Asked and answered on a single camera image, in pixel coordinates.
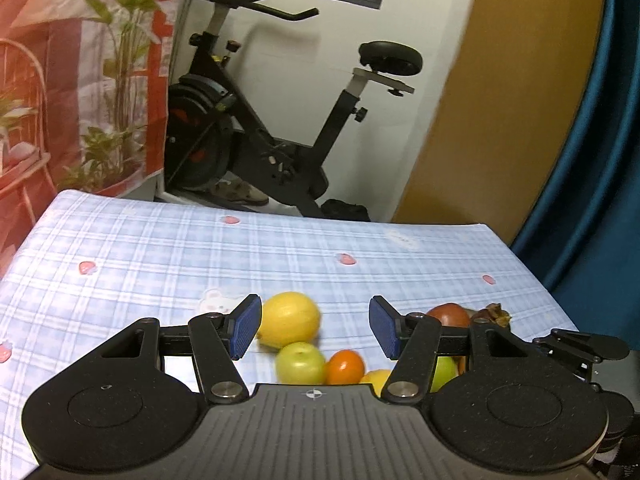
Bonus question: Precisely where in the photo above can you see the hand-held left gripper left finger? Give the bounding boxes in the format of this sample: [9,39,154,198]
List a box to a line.
[99,293,264,406]

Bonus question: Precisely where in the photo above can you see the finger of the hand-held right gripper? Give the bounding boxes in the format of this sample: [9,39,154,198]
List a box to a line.
[532,328,630,379]

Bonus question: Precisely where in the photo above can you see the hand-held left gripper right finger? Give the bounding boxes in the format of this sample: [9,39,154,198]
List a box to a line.
[369,295,532,404]

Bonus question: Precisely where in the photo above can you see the yellow lemon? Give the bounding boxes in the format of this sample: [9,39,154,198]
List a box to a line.
[256,291,322,351]
[360,369,394,391]

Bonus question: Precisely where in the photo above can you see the red apple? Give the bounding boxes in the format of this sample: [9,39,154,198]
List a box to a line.
[425,302,473,331]

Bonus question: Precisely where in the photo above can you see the small tangerine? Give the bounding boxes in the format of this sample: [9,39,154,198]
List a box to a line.
[325,349,366,386]

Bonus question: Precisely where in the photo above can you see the green apple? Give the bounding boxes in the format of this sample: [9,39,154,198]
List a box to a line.
[430,355,461,394]
[275,341,327,386]

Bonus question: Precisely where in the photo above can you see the dark brown dried fruit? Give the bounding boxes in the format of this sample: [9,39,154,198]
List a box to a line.
[470,302,512,329]

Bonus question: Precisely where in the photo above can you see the black bag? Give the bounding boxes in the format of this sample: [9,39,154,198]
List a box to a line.
[320,199,372,222]

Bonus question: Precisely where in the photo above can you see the plaid tablecloth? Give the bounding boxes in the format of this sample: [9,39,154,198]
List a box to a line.
[0,189,581,480]

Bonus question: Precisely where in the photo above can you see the brown sandal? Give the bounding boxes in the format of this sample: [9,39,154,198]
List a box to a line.
[210,177,271,207]

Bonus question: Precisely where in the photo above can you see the blue curtain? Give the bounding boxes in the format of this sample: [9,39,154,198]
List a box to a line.
[510,0,640,337]

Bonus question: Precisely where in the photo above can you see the black exercise bike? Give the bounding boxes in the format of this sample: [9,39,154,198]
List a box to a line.
[164,0,424,221]

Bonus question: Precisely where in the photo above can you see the brown wooden panel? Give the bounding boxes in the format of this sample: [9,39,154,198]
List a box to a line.
[390,0,617,249]

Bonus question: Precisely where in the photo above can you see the printed backdrop cloth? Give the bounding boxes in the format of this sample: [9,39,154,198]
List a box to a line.
[0,0,189,281]

